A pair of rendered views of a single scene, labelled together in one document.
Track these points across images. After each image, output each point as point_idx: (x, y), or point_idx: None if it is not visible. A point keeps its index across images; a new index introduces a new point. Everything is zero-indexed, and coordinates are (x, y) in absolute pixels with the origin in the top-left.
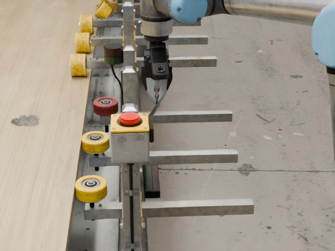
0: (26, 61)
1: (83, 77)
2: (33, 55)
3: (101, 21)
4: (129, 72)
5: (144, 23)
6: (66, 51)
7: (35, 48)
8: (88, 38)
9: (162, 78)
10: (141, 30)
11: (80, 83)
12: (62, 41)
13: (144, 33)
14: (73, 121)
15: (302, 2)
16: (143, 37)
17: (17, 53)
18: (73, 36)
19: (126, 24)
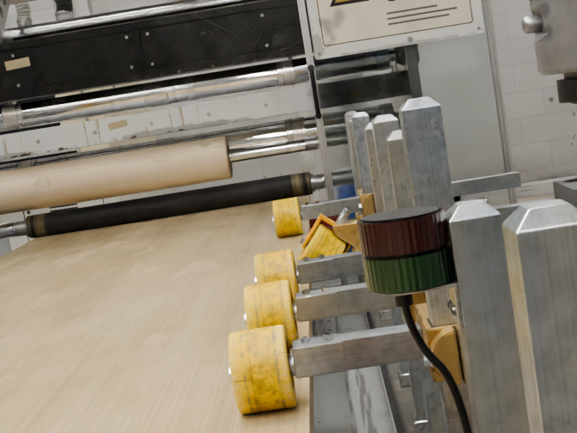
0: (90, 395)
1: (285, 414)
2: (114, 378)
3: (320, 263)
4: (559, 225)
5: (562, 9)
6: (221, 352)
7: (124, 359)
8: (289, 295)
9: None
10: (550, 55)
11: (276, 432)
12: (208, 332)
13: (572, 61)
14: None
15: None
16: (560, 100)
17: (66, 379)
18: (242, 319)
19: (422, 179)
